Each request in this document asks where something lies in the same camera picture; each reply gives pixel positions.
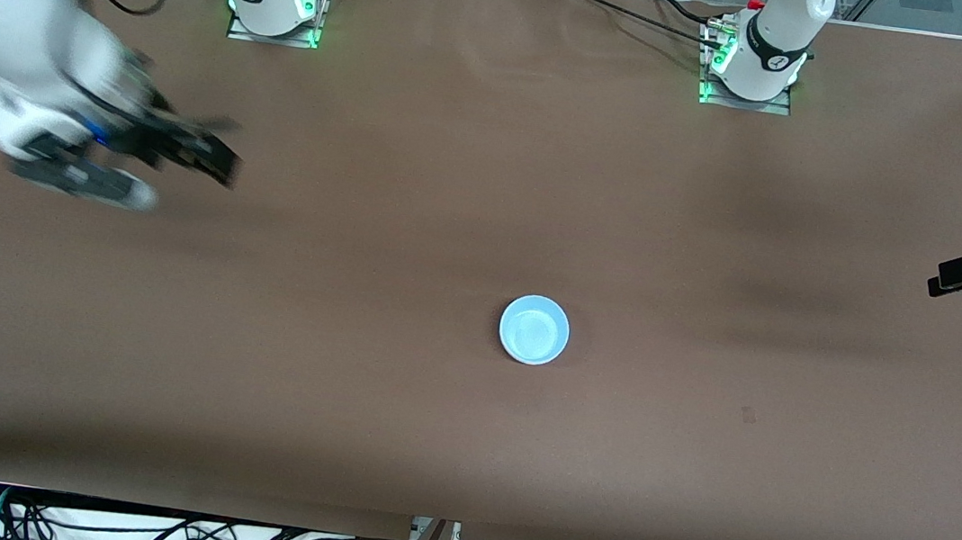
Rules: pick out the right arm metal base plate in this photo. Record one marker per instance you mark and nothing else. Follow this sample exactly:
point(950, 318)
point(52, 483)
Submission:
point(241, 34)

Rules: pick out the light blue bowl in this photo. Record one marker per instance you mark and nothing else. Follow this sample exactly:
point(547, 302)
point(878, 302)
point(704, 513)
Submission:
point(534, 330)

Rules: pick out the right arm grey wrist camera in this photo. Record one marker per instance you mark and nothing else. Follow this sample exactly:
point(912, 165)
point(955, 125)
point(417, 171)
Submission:
point(92, 182)

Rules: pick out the brown table cover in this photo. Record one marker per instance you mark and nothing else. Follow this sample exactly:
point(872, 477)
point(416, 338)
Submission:
point(456, 168)

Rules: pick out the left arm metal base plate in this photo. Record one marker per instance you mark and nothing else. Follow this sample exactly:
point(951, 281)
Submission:
point(776, 109)

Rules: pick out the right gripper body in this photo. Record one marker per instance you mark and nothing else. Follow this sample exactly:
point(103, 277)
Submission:
point(149, 135)

